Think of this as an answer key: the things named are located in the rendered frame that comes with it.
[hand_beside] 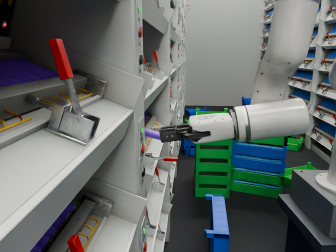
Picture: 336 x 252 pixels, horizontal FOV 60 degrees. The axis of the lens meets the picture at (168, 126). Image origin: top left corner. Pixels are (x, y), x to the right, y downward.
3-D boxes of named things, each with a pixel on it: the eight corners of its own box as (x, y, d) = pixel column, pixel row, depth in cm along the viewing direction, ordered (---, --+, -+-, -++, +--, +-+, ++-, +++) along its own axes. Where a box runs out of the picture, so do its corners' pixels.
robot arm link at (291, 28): (264, 9, 75) (242, 124, 80) (282, -9, 59) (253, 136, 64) (299, 13, 74) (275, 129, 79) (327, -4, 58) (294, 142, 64)
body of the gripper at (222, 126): (232, 105, 73) (188, 111, 74) (238, 113, 63) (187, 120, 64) (235, 133, 74) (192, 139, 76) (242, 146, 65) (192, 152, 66)
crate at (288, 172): (307, 172, 208) (309, 161, 206) (332, 183, 189) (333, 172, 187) (273, 178, 198) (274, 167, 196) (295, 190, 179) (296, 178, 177)
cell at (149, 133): (138, 133, 70) (164, 140, 70) (140, 126, 70) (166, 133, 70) (138, 134, 72) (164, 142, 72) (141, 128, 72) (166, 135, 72)
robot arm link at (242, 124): (241, 102, 72) (228, 104, 72) (247, 109, 63) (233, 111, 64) (244, 135, 74) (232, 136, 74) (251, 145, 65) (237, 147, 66)
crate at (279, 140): (287, 137, 179) (289, 124, 177) (287, 146, 161) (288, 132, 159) (238, 132, 191) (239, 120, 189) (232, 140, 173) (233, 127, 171)
